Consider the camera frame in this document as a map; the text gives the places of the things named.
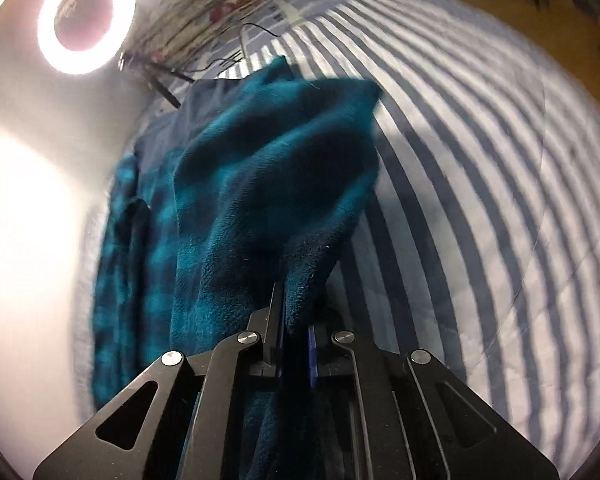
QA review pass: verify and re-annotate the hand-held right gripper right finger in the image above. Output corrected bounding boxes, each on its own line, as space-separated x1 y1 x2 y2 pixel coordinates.
305 319 561 480

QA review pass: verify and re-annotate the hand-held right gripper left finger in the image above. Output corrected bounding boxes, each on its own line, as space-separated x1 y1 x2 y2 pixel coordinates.
32 282 287 480

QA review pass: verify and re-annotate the teal plaid fleece garment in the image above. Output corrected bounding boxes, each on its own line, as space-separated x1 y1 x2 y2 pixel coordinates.
92 55 384 480

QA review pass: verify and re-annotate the blue white striped blanket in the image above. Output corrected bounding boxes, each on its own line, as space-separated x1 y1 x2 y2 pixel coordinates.
80 0 600 461

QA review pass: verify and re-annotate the floral patterned cloth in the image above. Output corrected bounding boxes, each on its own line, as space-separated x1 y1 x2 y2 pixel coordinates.
130 0 282 69

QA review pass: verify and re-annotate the thin black cable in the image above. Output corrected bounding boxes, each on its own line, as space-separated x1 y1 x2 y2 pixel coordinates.
190 22 282 77

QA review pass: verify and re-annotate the ring light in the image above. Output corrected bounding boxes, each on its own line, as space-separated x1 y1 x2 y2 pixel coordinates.
36 0 137 74

